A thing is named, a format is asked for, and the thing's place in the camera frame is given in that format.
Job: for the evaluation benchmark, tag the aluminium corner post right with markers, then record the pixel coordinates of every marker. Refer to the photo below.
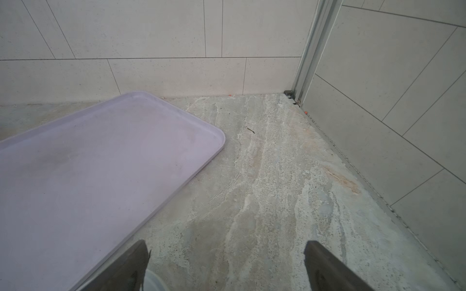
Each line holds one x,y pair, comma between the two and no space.
323,22

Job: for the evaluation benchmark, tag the lavender plastic tray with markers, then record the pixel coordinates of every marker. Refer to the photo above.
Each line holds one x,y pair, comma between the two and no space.
75,189

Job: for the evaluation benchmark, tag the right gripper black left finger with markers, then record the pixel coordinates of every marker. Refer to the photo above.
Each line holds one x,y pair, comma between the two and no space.
126,273

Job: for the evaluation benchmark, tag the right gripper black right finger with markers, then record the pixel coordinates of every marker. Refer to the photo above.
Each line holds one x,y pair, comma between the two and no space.
327,273

